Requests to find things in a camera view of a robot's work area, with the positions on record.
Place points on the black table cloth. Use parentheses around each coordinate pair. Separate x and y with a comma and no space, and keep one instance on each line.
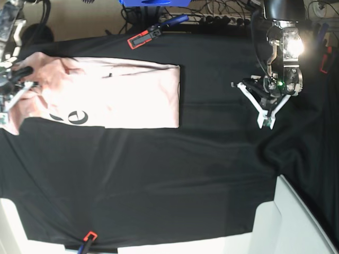
(201,181)

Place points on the red clamp right edge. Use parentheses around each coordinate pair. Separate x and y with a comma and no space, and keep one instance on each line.
(326,60)

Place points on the black power strip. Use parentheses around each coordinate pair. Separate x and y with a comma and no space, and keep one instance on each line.
(224,20)

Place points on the red clamp front edge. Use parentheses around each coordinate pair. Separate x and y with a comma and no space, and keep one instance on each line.
(87,242)

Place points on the red clamp edge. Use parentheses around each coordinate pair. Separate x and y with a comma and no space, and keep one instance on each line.
(326,60)
(87,242)

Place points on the blue plastic box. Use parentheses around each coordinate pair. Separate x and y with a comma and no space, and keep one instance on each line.
(164,3)

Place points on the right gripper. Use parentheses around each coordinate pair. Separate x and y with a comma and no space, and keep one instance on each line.
(13,86)

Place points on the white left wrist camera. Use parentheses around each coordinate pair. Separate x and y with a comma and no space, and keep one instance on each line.
(266,122)

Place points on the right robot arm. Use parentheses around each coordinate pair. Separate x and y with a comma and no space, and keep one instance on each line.
(12,22)

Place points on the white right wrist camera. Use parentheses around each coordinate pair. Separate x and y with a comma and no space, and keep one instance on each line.
(3,118)

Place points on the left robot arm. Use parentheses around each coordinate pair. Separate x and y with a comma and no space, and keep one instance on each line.
(282,77)

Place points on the red black clamp, blue handle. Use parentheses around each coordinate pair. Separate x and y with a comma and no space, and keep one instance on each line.
(154,31)

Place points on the pink T-shirt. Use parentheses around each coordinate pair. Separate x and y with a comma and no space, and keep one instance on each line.
(108,92)

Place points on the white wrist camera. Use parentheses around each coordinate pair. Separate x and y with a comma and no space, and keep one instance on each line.
(266,122)
(3,118)

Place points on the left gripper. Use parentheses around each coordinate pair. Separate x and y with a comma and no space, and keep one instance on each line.
(266,96)

